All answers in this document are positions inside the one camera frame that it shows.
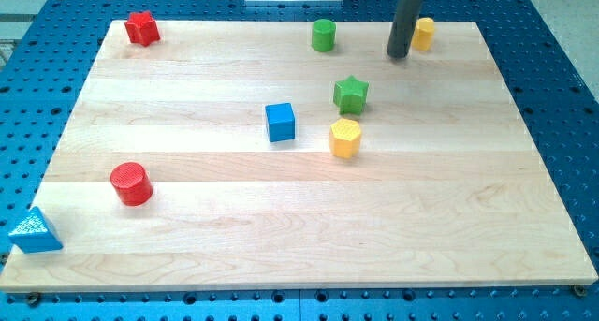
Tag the wooden board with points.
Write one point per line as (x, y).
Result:
(447, 188)

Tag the left board corner screw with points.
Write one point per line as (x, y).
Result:
(33, 299)

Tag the board corner screw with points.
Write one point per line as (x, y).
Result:
(33, 299)
(579, 290)

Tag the right board corner screw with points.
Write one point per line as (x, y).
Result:
(579, 290)

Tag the blue cube block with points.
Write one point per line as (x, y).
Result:
(280, 122)

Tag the yellow hexagon block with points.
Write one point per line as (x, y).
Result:
(344, 138)

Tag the green star block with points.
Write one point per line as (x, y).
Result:
(350, 95)

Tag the green cylinder block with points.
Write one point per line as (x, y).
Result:
(323, 35)

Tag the yellow cylinder block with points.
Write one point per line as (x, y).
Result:
(423, 34)

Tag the red cylinder block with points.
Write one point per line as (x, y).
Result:
(131, 183)

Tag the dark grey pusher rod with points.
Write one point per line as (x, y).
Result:
(403, 28)

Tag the red star block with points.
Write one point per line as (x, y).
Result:
(141, 28)

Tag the blue triangle block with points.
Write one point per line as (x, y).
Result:
(35, 233)

